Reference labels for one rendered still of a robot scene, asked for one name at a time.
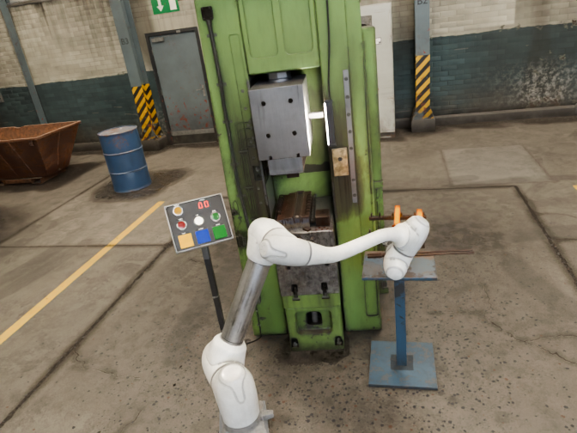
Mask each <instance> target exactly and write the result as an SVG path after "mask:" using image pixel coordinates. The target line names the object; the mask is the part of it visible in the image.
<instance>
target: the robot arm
mask: <svg viewBox="0 0 577 433"><path fill-rule="evenodd" d="M428 233H429V223H428V221H427V220H426V219H424V218H423V217H421V216H412V217H410V218H409V219H408V220H407V221H406V222H403V223H399V224H397V225H396V226H395V227H393V228H385V229H379V230H377V231H374V232H372V233H370V234H367V235H364V236H362V237H360V238H357V239H355V240H352V241H349V242H347V243H344V244H343V245H340V246H336V247H323V246H320V245H318V244H315V243H312V242H310V241H304V240H302V239H298V238H296V236H294V235H292V234H290V233H289V232H288V231H287V230H286V229H285V228H284V227H283V226H282V225H281V224H280V223H278V222H277V221H275V220H273V219H269V218H265V217H261V218H258V219H256V220H254V221H253V222H252V223H251V225H250V227H249V229H248V241H247V250H246V255H247V258H248V259H247V262H246V266H245V269H244V271H243V273H242V276H241V279H240V283H239V285H238V288H237V290H236V293H235V296H234V300H233V302H232V305H231V308H230V310H229V313H228V317H227V319H226V322H225V325H224V327H223V330H222V332H221V333H219V334H217V335H216V336H215V337H214V338H213V340H212V341H210V342H209V343H208V344H207V345H206V347H205V348H204V350H203V355H202V365H203V371H204V373H205V376H206V378H207V380H208V382H209V384H210V386H211V387H212V390H213V393H214V395H215V398H216V403H217V404H218V407H219V411H220V413H221V415H222V433H266V430H265V428H264V421H266V420H268V419H270V418H273V417H274V414H273V410H263V407H264V404H263V401H261V400H258V393H257V389H256V386H255V382H254V380H253V377H252V374H251V373H250V371H249V370H248V369H247V368H246V367H244V366H245V358H246V343H245V341H244V338H245V336H246V332H247V329H248V327H249V325H250V322H251V319H252V316H253V313H254V310H255V308H256V305H257V303H258V299H259V296H260V294H261V291H262V288H263V286H264V282H265V279H266V277H267V275H268V272H269V269H270V266H271V265H273V264H277V265H288V266H306V265H320V264H330V263H335V262H338V261H341V260H344V259H347V258H350V257H352V256H354V255H356V254H358V253H361V252H363V251H365V250H367V249H369V248H370V247H374V246H376V245H378V244H380V243H383V246H385V245H387V248H386V255H385V257H384V261H383V267H384V271H385V274H386V275H387V276H388V277H389V278H391V279H393V280H399V279H401V278H402V277H404V275H405V274H406V272H407V269H408V268H409V266H410V262H411V261H412V259H413V257H414V256H415V254H416V253H417V252H418V251H419V250H420V248H421V247H422V245H423V243H424V242H425V240H426V239H427V237H428ZM388 241H389V242H388Z"/></svg>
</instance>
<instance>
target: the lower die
mask: <svg viewBox="0 0 577 433"><path fill-rule="evenodd" d="M298 192H302V198H301V208H300V215H299V218H294V213H295V203H296V199H297V193H298ZM308 194H312V191H309V192H304V191H297V192H293V193H290V194H289V195H284V197H285V198H284V201H283V199H282V201H283V204H281V205H282V208H281V206H280V209H281V210H282V211H281V210H280V209H279V211H280V212H281V215H280V212H278V216H277V220H276V221H277V222H278V223H280V224H281V225H282V226H283V227H284V228H285V229H302V228H305V227H308V228H310V225H311V222H310V215H311V214H310V212H309V211H311V210H310V209H307V208H306V206H307V204H310V203H307V202H311V203H312V201H311V200H308V201H307V199H311V198H307V195H308ZM282 197H283V196H282ZM308 197H312V195H308ZM281 203H282V202H281ZM310 205H311V204H310ZM310 205H308V206H307V207H309V208H311V206H310ZM306 209H307V210H309V211H307V210H306ZM306 211H307V213H306V214H305V212H306ZM290 227H292V228H290Z"/></svg>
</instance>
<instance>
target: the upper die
mask: <svg viewBox="0 0 577 433"><path fill-rule="evenodd" d="M305 162H306V157H305V156H300V153H299V154H297V157H291V158H282V159H274V160H272V156H271V157H270V159H269V160H268V167H269V172H270V175H279V174H296V173H304V167H305Z"/></svg>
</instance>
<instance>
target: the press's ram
mask: <svg viewBox="0 0 577 433"><path fill-rule="evenodd" d="M291 77H292V79H291V80H288V81H285V82H267V80H268V79H262V80H258V81H257V82H256V83H255V84H254V85H253V86H252V87H251V88H250V89H249V90H248V95H249V101H250V107H251V112H252V122H253V128H254V133H255V139H256V145H257V150H258V160H259V161H265V160H269V159H270V157H271V156H272V160H274V159H282V158H291V157H297V154H299V153H300V156H310V155H311V148H312V142H313V130H312V122H311V119H316V118H323V111H321V112H313V113H310V106H309V98H308V89H307V75H306V74H304V75H297V76H291Z"/></svg>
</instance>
